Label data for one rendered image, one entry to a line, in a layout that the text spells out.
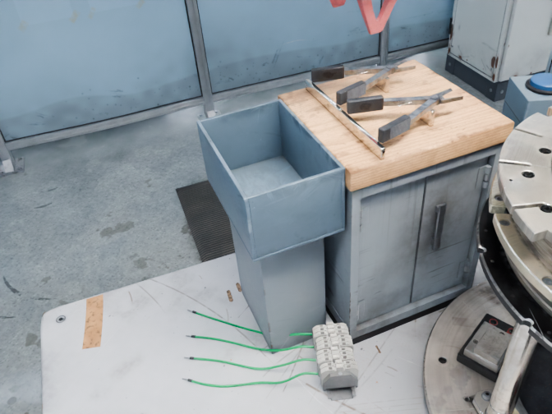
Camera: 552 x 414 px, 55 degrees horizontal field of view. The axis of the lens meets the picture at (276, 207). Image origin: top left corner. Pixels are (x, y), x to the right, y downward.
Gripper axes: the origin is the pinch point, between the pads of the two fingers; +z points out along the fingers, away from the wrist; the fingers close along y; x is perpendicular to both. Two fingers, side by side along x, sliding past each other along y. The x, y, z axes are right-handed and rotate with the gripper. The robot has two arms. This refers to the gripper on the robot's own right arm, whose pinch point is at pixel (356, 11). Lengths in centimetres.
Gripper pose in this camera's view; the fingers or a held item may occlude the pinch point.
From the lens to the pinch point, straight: 62.5
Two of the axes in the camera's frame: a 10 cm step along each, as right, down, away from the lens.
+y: 3.8, 6.0, -7.0
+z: 1.0, 7.3, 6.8
